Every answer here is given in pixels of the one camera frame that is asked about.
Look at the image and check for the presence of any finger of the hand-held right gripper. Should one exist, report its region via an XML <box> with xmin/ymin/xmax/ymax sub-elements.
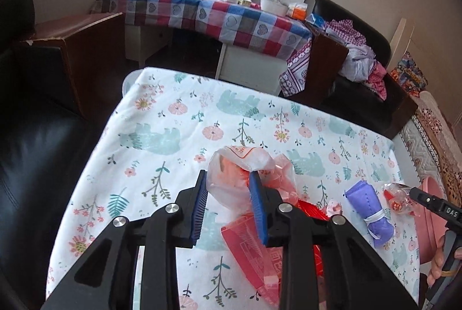
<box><xmin>409</xmin><ymin>186</ymin><xmax>447</xmax><ymax>215</ymax></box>

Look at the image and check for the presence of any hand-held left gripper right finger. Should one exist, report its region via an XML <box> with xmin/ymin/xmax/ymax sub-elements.
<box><xmin>248</xmin><ymin>171</ymin><xmax>419</xmax><ymax>310</ymax></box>

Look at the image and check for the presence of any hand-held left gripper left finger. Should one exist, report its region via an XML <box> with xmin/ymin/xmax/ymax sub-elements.
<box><xmin>40</xmin><ymin>169</ymin><xmax>210</xmax><ymax>310</ymax></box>

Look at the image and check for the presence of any pink plastic bucket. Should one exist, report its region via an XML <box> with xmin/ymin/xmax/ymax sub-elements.
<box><xmin>411</xmin><ymin>176</ymin><xmax>462</xmax><ymax>264</ymax></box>

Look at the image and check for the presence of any clear candy wrapper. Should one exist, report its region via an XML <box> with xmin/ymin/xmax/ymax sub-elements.
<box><xmin>383</xmin><ymin>183</ymin><xmax>421</xmax><ymax>217</ymax></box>

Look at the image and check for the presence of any red plastic packet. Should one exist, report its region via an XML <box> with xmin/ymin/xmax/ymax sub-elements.
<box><xmin>220</xmin><ymin>216</ymin><xmax>286</xmax><ymax>307</ymax></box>

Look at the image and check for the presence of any clear red-printed plastic bag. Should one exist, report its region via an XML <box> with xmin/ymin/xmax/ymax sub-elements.
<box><xmin>207</xmin><ymin>145</ymin><xmax>298</xmax><ymax>210</ymax></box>

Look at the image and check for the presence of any red plastic sheet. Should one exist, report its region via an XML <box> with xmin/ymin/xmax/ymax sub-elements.
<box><xmin>298</xmin><ymin>200</ymin><xmax>331</xmax><ymax>274</ymax></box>

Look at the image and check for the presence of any purple bag roll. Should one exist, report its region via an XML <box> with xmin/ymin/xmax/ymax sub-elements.
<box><xmin>344</xmin><ymin>180</ymin><xmax>394</xmax><ymax>249</ymax></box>

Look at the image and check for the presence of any person's right hand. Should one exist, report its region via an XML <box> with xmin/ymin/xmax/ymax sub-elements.
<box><xmin>427</xmin><ymin>234</ymin><xmax>455</xmax><ymax>287</ymax></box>

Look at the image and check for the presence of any beige wooden bed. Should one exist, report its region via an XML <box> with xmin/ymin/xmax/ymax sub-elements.
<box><xmin>386</xmin><ymin>18</ymin><xmax>462</xmax><ymax>210</ymax></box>

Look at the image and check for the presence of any floral bedspread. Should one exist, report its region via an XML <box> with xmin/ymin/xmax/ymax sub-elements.
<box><xmin>415</xmin><ymin>90</ymin><xmax>462</xmax><ymax>188</ymax></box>

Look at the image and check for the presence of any floral bear print tablecloth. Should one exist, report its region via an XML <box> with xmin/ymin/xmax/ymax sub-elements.
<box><xmin>45</xmin><ymin>67</ymin><xmax>421</xmax><ymax>310</ymax></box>

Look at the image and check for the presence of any black leather armchair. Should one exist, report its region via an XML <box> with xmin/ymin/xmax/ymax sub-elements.
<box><xmin>282</xmin><ymin>0</ymin><xmax>419</xmax><ymax>139</ymax></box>

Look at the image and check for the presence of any colourful printed pillow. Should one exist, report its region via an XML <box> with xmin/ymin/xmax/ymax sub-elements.
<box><xmin>390</xmin><ymin>51</ymin><xmax>428</xmax><ymax>98</ymax></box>

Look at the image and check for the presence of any pink dotted garment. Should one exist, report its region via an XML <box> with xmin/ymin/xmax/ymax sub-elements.
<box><xmin>367</xmin><ymin>61</ymin><xmax>388</xmax><ymax>101</ymax></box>

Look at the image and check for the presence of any white desk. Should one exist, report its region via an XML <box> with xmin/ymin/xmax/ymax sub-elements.
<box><xmin>124</xmin><ymin>23</ymin><xmax>289</xmax><ymax>94</ymax></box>

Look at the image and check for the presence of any purple patterned cloth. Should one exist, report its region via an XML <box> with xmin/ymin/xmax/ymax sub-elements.
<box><xmin>279</xmin><ymin>39</ymin><xmax>312</xmax><ymax>98</ymax></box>

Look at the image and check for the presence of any grey garment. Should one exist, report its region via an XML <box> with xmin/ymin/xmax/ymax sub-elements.
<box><xmin>339</xmin><ymin>43</ymin><xmax>378</xmax><ymax>83</ymax></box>

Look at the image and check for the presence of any black leather sofa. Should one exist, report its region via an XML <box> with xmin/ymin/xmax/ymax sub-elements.
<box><xmin>0</xmin><ymin>0</ymin><xmax>127</xmax><ymax>310</ymax></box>

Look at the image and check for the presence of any purple checked shirt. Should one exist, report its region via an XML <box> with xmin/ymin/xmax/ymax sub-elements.
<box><xmin>325</xmin><ymin>19</ymin><xmax>367</xmax><ymax>45</ymax></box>

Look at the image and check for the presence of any checked tablecloth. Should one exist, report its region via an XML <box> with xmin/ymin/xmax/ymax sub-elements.
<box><xmin>90</xmin><ymin>0</ymin><xmax>313</xmax><ymax>60</ymax></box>

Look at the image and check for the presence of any blue plastic packet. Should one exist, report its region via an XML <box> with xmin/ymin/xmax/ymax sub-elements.
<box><xmin>306</xmin><ymin>12</ymin><xmax>327</xmax><ymax>27</ymax></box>

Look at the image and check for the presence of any orange tissue box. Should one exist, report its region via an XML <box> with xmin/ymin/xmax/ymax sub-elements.
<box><xmin>287</xmin><ymin>3</ymin><xmax>307</xmax><ymax>20</ymax></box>

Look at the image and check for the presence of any white bowl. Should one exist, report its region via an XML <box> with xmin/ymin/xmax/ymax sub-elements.
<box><xmin>260</xmin><ymin>0</ymin><xmax>288</xmax><ymax>15</ymax></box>

